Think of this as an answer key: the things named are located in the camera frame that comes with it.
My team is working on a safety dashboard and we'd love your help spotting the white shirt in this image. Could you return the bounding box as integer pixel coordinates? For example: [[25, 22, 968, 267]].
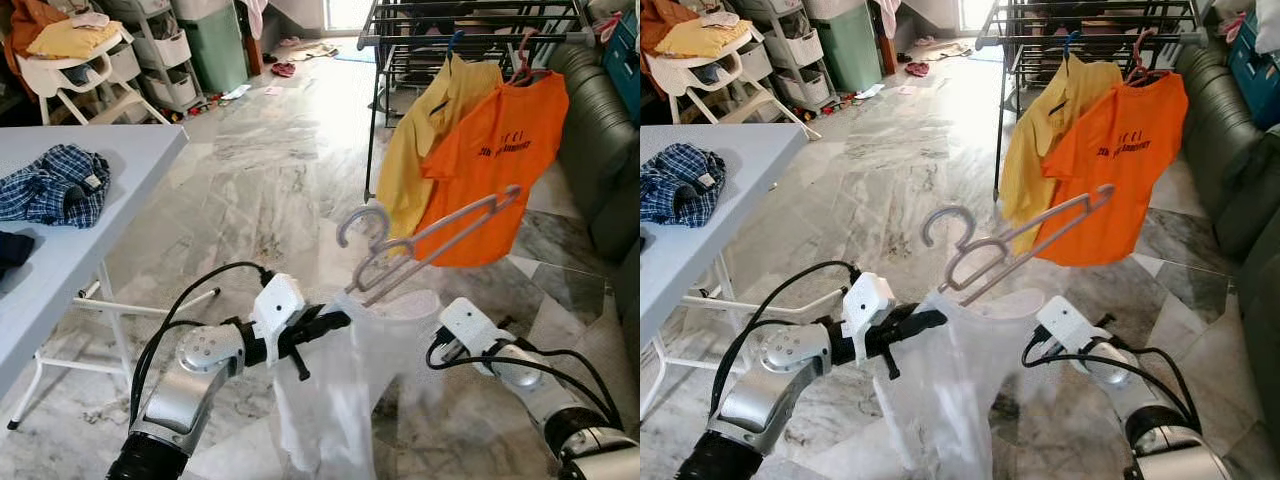
[[868, 288, 1046, 480], [270, 288, 446, 480]]

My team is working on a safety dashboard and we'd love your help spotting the pink plastic hanger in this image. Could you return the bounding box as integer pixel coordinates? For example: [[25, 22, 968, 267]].
[[922, 183, 1116, 306], [337, 185, 524, 306], [1125, 30, 1166, 86], [508, 30, 546, 86]]

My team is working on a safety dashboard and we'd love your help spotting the navy garment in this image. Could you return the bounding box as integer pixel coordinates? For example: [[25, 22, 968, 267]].
[[0, 230, 36, 283]]

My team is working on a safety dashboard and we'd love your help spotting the orange t-shirt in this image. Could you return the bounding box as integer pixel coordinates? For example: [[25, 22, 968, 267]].
[[1035, 72, 1191, 267], [415, 72, 571, 269]]

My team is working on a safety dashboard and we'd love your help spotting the yellow shirt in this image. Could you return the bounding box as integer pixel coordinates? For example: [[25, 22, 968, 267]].
[[998, 55, 1126, 256], [375, 55, 506, 241]]

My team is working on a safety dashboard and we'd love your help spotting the light grey folding table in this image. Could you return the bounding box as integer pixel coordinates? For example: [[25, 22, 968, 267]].
[[640, 125, 809, 416], [0, 125, 221, 431]]

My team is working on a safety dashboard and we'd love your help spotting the blue plaid shirt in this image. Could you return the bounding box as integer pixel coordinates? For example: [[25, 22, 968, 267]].
[[0, 143, 113, 229], [640, 143, 728, 228]]

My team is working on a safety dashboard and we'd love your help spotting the dark green sofa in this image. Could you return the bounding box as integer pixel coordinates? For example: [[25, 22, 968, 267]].
[[545, 40, 641, 263], [1175, 40, 1280, 441]]

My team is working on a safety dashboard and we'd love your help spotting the beige door mat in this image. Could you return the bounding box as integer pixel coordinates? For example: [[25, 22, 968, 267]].
[[275, 38, 339, 61], [910, 38, 973, 59]]

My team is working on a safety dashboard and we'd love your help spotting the green laundry bin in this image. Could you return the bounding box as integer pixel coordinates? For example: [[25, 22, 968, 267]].
[[812, 5, 886, 93], [180, 5, 251, 96]]

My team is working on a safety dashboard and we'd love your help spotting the white storage drawer shelf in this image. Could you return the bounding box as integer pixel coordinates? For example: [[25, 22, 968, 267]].
[[730, 0, 836, 109], [100, 0, 206, 113]]

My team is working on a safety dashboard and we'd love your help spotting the black metal drying rack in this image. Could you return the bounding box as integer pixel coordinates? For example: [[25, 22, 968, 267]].
[[977, 0, 1209, 201], [357, 0, 598, 201]]

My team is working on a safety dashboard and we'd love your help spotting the white high chair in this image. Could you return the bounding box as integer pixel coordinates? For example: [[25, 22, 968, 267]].
[[15, 20, 171, 126], [645, 20, 821, 141]]

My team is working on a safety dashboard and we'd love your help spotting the white fabric bag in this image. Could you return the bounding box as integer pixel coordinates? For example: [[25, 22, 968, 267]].
[[802, 0, 866, 21], [170, 0, 236, 21]]

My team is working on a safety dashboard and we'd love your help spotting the blue bag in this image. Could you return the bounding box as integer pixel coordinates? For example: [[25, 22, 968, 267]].
[[603, 10, 641, 96], [1228, 10, 1280, 101]]

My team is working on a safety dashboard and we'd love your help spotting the yellow cushion cloth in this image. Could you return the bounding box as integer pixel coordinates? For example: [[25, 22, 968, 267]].
[[655, 18, 751, 59], [28, 20, 123, 59]]

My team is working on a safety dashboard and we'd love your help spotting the orange brown cloth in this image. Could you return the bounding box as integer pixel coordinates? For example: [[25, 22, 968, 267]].
[[0, 0, 71, 91], [640, 0, 701, 59]]

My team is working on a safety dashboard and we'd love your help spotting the white cushion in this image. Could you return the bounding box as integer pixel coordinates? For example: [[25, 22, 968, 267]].
[[1255, 0, 1280, 53]]

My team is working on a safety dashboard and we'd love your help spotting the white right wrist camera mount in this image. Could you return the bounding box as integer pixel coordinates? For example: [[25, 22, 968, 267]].
[[1035, 295, 1111, 351], [438, 297, 516, 353]]

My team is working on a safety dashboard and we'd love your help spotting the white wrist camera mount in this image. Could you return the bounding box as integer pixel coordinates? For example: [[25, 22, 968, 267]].
[[840, 272, 896, 339], [250, 273, 306, 341], [1035, 295, 1111, 351], [438, 297, 516, 353]]

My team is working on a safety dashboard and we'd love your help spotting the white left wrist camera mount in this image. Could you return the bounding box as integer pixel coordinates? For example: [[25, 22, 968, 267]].
[[250, 273, 306, 341], [840, 272, 896, 339]]

